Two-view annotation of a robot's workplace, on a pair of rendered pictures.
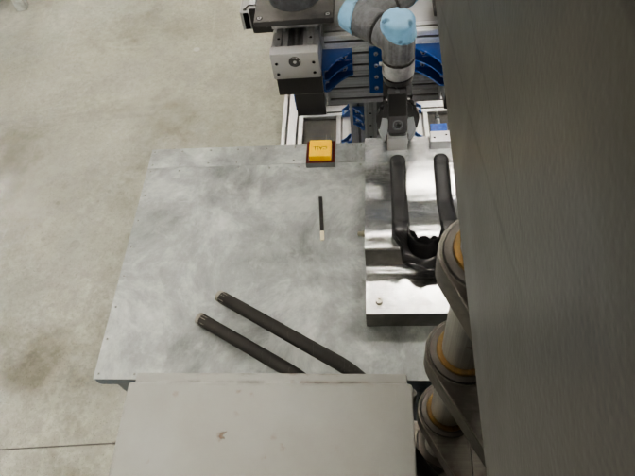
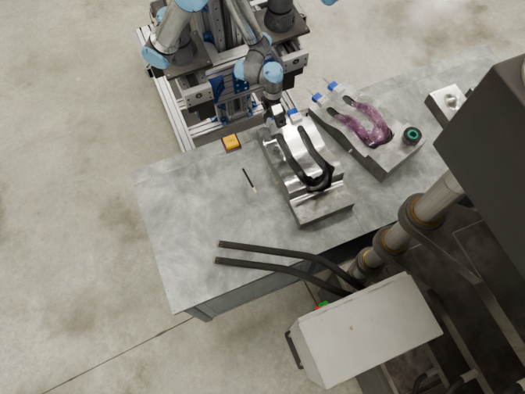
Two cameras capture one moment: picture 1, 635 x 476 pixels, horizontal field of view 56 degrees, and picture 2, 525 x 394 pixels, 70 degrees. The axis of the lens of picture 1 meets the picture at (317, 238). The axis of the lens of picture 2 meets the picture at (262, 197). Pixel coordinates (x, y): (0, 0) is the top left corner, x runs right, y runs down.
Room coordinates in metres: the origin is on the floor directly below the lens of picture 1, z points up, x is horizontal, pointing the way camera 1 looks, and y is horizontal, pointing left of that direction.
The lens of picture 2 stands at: (0.25, 0.32, 2.39)
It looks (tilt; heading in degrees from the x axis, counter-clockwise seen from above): 67 degrees down; 329
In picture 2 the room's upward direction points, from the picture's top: 2 degrees counter-clockwise
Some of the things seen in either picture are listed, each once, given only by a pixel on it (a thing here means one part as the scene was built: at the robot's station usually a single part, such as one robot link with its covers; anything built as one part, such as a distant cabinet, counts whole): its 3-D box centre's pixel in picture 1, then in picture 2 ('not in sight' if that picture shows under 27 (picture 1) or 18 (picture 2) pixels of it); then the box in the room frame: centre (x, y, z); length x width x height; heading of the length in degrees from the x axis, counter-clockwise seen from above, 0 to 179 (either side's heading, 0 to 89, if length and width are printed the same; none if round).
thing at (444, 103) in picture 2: not in sight; (450, 108); (0.69, -1.05, 0.84); 0.20 x 0.15 x 0.07; 169
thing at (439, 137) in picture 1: (437, 129); (291, 112); (1.07, -0.36, 0.89); 0.13 x 0.05 x 0.05; 169
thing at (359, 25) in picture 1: (368, 17); (250, 68); (1.17, -0.20, 1.20); 0.11 x 0.11 x 0.08; 38
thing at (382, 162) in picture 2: not in sight; (364, 126); (0.84, -0.62, 0.86); 0.50 x 0.26 x 0.11; 7
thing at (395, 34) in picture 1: (397, 37); (272, 77); (1.08, -0.25, 1.20); 0.09 x 0.08 x 0.11; 38
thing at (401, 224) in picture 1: (424, 201); (305, 156); (0.83, -0.26, 0.92); 0.35 x 0.16 x 0.09; 169
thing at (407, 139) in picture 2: not in sight; (411, 136); (0.65, -0.71, 0.93); 0.08 x 0.08 x 0.04
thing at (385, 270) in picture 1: (419, 219); (303, 165); (0.82, -0.25, 0.87); 0.50 x 0.26 x 0.14; 169
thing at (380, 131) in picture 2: not in sight; (365, 121); (0.84, -0.61, 0.90); 0.26 x 0.18 x 0.08; 7
